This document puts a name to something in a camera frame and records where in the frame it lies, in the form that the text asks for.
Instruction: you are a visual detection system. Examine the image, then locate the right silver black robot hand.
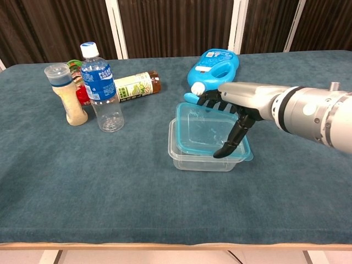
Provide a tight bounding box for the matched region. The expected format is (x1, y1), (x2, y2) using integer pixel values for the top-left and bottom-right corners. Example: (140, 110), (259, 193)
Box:
(196, 81), (290, 160)

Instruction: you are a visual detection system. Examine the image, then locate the translucent blue container lid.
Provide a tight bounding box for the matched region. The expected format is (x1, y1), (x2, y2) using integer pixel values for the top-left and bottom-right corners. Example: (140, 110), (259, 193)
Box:
(175, 102), (255, 162)

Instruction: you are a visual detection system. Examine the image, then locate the clear plastic food container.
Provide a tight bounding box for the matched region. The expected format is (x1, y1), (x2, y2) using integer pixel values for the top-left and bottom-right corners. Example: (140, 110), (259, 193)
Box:
(168, 118), (250, 173)

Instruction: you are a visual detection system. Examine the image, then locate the blue detergent pump bottle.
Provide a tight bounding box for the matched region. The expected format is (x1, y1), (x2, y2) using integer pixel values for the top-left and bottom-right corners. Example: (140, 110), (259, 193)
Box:
(183, 48), (240, 105)

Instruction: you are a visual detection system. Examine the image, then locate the brown tea bottle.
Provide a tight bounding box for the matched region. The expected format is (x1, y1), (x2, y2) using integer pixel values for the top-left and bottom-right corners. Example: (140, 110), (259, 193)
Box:
(114, 70), (162, 103)

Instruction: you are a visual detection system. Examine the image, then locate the clear bottle with blue label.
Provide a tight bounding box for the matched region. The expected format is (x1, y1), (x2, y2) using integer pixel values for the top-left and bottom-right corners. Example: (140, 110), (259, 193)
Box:
(80, 41), (125, 133)

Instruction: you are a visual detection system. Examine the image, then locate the seasoning shaker with clear cap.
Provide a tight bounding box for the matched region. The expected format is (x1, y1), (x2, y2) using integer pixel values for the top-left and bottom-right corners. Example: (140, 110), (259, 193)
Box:
(43, 63), (89, 127)

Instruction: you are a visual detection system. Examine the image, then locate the white table leg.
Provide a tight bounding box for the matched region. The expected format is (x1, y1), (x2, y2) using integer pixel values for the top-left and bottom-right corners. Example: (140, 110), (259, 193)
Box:
(303, 250), (329, 264)
(38, 249), (63, 264)

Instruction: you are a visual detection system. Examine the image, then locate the teal table cloth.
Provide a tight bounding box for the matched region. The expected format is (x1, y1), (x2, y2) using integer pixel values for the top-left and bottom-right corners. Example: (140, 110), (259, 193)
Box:
(0, 49), (352, 245)

